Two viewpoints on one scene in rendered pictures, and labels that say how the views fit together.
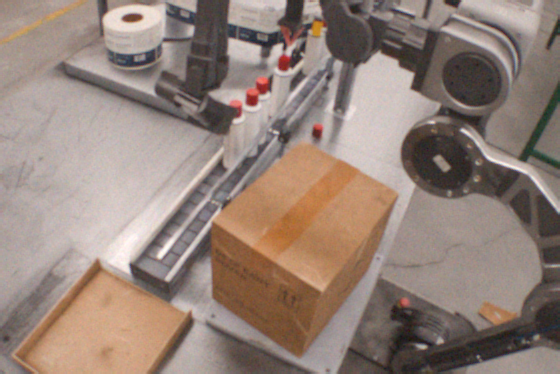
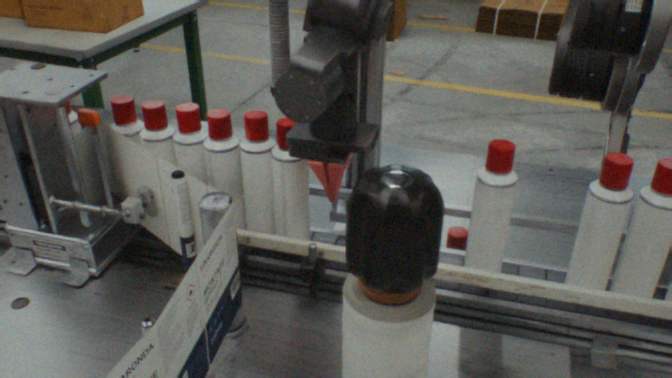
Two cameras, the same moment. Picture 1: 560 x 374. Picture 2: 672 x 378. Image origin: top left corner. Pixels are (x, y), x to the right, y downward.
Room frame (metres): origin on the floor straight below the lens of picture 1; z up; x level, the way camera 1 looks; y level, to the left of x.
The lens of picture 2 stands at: (1.48, 0.71, 1.43)
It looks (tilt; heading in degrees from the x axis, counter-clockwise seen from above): 31 degrees down; 267
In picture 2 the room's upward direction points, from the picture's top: straight up
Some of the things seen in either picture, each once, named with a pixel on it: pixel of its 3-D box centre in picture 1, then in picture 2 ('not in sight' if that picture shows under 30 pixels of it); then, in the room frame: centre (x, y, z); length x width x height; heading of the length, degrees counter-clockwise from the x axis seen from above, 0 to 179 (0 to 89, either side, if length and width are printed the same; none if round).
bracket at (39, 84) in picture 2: not in sight; (38, 82); (1.80, -0.06, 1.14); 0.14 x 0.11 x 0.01; 161
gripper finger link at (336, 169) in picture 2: (292, 31); (324, 167); (1.44, 0.03, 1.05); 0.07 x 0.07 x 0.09; 70
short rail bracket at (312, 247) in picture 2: not in sight; (314, 279); (1.46, 0.05, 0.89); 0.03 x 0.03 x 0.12; 71
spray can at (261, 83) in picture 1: (259, 111); (600, 228); (1.09, 0.09, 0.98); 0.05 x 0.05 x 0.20
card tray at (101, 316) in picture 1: (103, 336); not in sight; (0.43, 0.32, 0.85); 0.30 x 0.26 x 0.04; 161
